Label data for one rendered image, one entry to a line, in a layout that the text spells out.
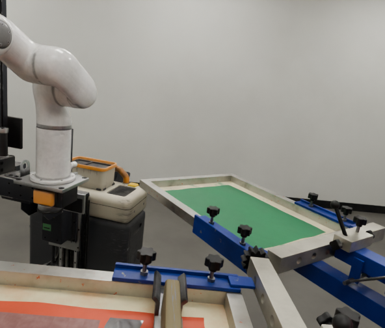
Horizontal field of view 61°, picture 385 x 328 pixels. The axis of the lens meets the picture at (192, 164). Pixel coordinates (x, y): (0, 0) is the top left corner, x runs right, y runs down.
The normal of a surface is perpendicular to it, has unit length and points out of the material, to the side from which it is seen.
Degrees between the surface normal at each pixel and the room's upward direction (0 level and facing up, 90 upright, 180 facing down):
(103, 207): 90
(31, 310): 2
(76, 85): 101
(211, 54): 90
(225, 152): 90
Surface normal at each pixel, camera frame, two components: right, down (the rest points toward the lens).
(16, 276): 0.07, 0.25
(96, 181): -0.23, 0.24
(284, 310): 0.15, -0.96
